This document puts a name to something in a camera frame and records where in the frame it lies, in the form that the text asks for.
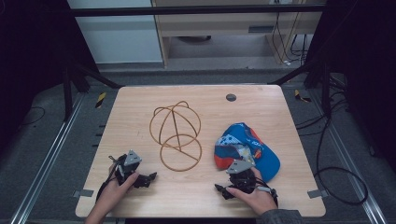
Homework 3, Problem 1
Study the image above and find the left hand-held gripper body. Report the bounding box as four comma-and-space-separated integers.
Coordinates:
107, 149, 145, 188

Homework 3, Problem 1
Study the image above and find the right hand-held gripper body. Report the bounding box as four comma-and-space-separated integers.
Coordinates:
225, 159, 260, 194

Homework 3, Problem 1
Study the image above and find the person's right hand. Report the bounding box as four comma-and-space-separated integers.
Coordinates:
225, 167, 278, 217

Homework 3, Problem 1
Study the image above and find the person's left hand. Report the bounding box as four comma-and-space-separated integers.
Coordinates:
96, 171, 140, 215

